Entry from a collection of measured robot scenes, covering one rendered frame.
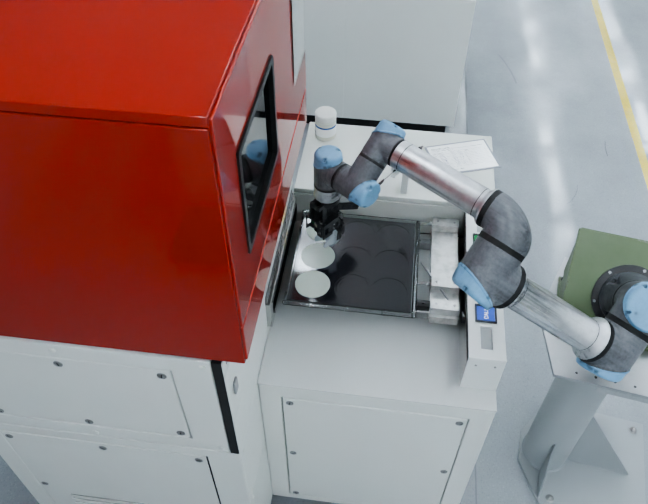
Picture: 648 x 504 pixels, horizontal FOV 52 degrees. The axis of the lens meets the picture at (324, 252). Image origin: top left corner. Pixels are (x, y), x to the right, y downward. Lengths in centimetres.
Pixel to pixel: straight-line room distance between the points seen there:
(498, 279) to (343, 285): 52
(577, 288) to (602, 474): 98
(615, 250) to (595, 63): 295
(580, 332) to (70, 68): 124
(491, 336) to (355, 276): 42
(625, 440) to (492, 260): 146
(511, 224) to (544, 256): 181
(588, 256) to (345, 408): 79
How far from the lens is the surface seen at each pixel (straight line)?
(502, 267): 152
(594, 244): 195
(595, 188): 378
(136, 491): 207
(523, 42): 488
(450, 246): 203
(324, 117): 217
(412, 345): 185
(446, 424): 185
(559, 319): 165
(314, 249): 195
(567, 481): 268
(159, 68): 101
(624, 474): 277
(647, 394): 195
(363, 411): 183
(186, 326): 127
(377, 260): 193
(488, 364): 171
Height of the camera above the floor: 234
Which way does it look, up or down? 48 degrees down
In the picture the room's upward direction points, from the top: straight up
